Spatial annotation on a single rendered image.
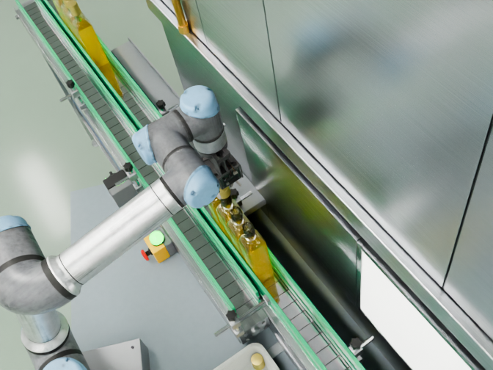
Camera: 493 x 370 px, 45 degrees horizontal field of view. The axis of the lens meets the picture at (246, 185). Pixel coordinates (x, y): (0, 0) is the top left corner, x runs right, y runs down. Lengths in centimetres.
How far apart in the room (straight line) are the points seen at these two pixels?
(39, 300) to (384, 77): 74
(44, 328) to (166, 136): 58
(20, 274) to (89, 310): 77
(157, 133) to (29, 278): 37
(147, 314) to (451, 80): 135
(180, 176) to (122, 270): 88
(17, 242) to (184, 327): 73
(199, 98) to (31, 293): 50
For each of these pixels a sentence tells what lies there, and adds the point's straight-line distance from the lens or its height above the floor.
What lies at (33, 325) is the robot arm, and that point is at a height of 118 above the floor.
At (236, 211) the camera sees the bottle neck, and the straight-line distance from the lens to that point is 156.
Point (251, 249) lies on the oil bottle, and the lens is 154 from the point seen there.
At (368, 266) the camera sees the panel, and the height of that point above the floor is 126.
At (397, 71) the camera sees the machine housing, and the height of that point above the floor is 182.
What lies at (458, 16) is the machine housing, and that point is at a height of 197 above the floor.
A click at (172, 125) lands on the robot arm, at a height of 152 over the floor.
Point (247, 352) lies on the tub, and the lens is 171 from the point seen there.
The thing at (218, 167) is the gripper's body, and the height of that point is 136.
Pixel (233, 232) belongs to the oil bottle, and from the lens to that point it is 158.
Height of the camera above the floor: 243
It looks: 55 degrees down
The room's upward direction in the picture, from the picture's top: 14 degrees counter-clockwise
